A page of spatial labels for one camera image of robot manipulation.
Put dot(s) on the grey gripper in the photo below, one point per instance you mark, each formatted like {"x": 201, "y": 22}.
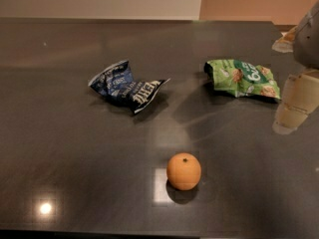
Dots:
{"x": 308, "y": 44}

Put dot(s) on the green rice chip bag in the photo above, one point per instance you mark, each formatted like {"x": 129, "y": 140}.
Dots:
{"x": 241, "y": 79}

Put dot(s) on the blue chip bag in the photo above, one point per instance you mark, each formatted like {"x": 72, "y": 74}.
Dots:
{"x": 116, "y": 84}

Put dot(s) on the orange fruit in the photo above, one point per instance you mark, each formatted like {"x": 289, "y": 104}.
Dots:
{"x": 183, "y": 171}

